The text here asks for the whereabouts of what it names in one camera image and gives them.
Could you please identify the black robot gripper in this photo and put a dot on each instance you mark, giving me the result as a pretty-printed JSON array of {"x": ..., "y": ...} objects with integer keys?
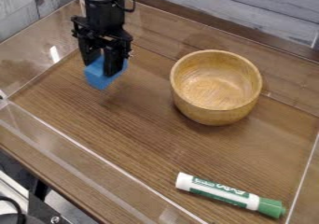
[{"x": 99, "y": 31}]

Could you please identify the blue rectangular block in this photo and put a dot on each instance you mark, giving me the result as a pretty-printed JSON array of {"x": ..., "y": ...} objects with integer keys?
[{"x": 95, "y": 78}]

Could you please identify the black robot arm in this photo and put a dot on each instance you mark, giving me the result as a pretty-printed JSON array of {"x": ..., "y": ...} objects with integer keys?
[{"x": 100, "y": 34}]

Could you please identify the brown wooden bowl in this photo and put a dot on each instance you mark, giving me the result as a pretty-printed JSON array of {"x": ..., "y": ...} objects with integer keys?
[{"x": 215, "y": 86}]

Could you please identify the clear acrylic tray walls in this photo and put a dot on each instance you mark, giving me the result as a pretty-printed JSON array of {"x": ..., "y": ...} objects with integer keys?
[{"x": 108, "y": 148}]

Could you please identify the green white dry-erase marker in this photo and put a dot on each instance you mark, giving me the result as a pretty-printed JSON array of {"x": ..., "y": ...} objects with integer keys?
[{"x": 230, "y": 195}]

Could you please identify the black metal table bracket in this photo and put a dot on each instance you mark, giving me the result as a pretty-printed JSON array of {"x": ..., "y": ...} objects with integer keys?
[{"x": 40, "y": 212}]

